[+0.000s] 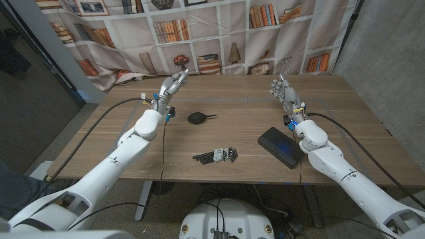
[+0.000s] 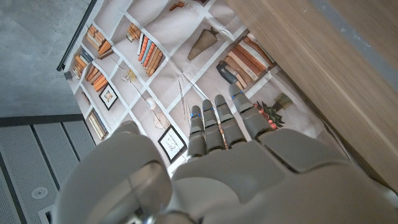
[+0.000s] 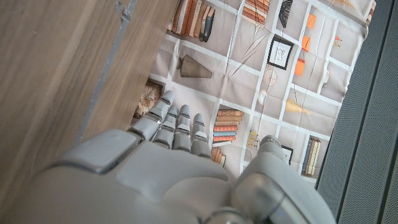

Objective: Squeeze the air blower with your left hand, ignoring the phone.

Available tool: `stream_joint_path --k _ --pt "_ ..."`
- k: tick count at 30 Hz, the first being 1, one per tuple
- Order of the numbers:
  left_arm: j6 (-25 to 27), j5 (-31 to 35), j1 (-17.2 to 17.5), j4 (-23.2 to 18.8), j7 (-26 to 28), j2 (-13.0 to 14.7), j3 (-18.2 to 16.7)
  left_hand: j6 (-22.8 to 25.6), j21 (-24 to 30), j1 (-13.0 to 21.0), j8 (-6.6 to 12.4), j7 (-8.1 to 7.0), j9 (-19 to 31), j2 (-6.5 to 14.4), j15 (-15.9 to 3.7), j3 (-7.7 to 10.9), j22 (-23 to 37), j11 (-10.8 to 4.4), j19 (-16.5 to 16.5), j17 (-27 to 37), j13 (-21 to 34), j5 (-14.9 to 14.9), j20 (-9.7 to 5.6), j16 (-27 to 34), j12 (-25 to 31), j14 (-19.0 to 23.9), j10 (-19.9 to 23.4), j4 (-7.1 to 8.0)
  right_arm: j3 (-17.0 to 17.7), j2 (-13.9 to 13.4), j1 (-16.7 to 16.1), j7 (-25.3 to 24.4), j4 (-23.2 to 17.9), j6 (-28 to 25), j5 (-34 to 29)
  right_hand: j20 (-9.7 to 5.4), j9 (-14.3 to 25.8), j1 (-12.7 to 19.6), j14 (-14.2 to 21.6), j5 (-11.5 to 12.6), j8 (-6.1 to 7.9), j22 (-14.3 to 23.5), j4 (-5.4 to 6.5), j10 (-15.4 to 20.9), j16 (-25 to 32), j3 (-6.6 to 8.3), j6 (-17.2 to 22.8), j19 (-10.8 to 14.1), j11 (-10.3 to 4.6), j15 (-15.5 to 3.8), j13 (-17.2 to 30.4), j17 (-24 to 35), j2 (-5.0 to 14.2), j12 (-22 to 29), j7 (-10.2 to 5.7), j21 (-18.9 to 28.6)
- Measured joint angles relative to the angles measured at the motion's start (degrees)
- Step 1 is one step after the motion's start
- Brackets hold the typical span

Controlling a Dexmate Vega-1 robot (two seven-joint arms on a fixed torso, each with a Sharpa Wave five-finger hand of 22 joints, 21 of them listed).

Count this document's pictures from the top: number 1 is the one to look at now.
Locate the thin braided right arm cable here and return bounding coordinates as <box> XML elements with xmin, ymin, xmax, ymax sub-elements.
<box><xmin>291</xmin><ymin>127</ymin><xmax>401</xmax><ymax>239</ymax></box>

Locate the grey floor cable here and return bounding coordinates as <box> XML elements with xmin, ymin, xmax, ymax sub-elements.
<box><xmin>253</xmin><ymin>184</ymin><xmax>290</xmax><ymax>218</ymax></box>

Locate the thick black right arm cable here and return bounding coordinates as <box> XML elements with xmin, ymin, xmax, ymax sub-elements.
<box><xmin>306</xmin><ymin>112</ymin><xmax>425</xmax><ymax>210</ymax></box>

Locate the black backdrop stand pole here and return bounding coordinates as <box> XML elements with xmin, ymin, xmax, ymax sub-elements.
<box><xmin>331</xmin><ymin>0</ymin><xmax>365</xmax><ymax>76</ymax></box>

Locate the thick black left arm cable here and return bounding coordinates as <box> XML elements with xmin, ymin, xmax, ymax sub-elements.
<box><xmin>45</xmin><ymin>96</ymin><xmax>154</xmax><ymax>184</ymax></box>

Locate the grey metal table leg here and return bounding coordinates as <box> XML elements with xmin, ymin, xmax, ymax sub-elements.
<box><xmin>133</xmin><ymin>181</ymin><xmax>154</xmax><ymax>222</ymax></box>
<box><xmin>302</xmin><ymin>184</ymin><xmax>324</xmax><ymax>229</ymax></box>

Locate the floor power strip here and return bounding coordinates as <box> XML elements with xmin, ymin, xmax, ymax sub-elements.
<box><xmin>280</xmin><ymin>220</ymin><xmax>303</xmax><ymax>239</ymax></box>

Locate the person in blue jeans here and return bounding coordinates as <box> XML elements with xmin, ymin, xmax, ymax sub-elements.
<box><xmin>0</xmin><ymin>159</ymin><xmax>51</xmax><ymax>220</ymax></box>

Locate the black hex key set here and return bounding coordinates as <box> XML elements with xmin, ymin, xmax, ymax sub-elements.
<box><xmin>192</xmin><ymin>147</ymin><xmax>239</xmax><ymax>166</ymax></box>

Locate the black rubber air blower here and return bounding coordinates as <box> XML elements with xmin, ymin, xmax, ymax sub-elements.
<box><xmin>187</xmin><ymin>112</ymin><xmax>218</xmax><ymax>125</ymax></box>

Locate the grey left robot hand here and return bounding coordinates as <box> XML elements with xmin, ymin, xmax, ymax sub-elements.
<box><xmin>151</xmin><ymin>68</ymin><xmax>191</xmax><ymax>116</ymax></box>

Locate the black rectangular case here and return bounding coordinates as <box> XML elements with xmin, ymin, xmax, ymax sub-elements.
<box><xmin>257</xmin><ymin>126</ymin><xmax>305</xmax><ymax>170</ymax></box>

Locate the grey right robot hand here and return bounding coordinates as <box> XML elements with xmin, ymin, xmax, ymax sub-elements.
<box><xmin>269</xmin><ymin>74</ymin><xmax>307</xmax><ymax>125</ymax></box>

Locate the thin braided left arm cable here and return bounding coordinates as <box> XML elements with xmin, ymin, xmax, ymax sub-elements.
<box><xmin>65</xmin><ymin>120</ymin><xmax>169</xmax><ymax>232</ymax></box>

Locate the printed bookshelf backdrop cloth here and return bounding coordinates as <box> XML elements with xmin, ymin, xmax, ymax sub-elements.
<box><xmin>34</xmin><ymin>0</ymin><xmax>360</xmax><ymax>92</ymax></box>

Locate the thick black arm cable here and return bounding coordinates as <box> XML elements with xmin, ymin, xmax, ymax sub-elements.
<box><xmin>45</xmin><ymin>96</ymin><xmax>154</xmax><ymax>184</ymax></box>
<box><xmin>306</xmin><ymin>112</ymin><xmax>425</xmax><ymax>210</ymax></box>

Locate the white robot torso base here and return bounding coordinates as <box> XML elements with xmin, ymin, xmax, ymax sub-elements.
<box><xmin>179</xmin><ymin>198</ymin><xmax>276</xmax><ymax>239</ymax></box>

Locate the thin braided arm cable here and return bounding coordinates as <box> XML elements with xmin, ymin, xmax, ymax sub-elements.
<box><xmin>65</xmin><ymin>120</ymin><xmax>169</xmax><ymax>232</ymax></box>
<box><xmin>291</xmin><ymin>127</ymin><xmax>401</xmax><ymax>239</ymax></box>

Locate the black round floor base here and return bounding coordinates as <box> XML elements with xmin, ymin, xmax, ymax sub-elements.
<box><xmin>150</xmin><ymin>181</ymin><xmax>176</xmax><ymax>196</ymax></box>

